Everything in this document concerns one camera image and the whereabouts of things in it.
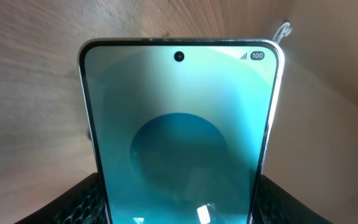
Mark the turquoise screen smartphone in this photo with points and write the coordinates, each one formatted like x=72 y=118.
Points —
x=180 y=127

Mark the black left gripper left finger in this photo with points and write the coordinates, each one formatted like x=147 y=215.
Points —
x=82 y=204

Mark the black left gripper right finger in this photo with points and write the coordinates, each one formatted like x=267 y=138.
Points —
x=274 y=205

